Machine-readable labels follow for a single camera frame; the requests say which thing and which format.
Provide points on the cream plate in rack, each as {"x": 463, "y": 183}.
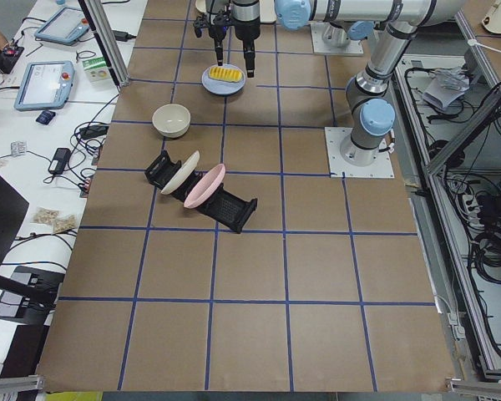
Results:
{"x": 182, "y": 174}

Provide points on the lower teach pendant tablet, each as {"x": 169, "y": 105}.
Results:
{"x": 45, "y": 85}

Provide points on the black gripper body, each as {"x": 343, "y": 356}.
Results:
{"x": 216, "y": 32}
{"x": 246, "y": 30}

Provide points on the black power adapter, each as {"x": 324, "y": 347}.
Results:
{"x": 59, "y": 161}

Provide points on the upper teach pendant tablet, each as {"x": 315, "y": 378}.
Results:
{"x": 65, "y": 27}

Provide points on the black dish rack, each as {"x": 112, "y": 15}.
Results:
{"x": 223, "y": 207}

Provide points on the cream ceramic bowl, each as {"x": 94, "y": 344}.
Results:
{"x": 171, "y": 120}

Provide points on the green white carton box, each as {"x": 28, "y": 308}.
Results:
{"x": 96, "y": 69}

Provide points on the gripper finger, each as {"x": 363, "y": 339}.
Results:
{"x": 219, "y": 51}

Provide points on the yellow ridged bread roll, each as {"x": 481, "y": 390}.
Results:
{"x": 225, "y": 74}

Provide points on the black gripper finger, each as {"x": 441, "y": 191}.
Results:
{"x": 249, "y": 57}

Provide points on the pink plate in rack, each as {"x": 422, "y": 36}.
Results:
{"x": 205, "y": 187}

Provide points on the blue round plate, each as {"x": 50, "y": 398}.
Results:
{"x": 221, "y": 88}

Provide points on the aluminium frame post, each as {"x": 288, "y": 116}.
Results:
{"x": 99, "y": 24}

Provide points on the teach pendant tablet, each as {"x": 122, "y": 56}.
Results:
{"x": 65, "y": 27}
{"x": 45, "y": 85}

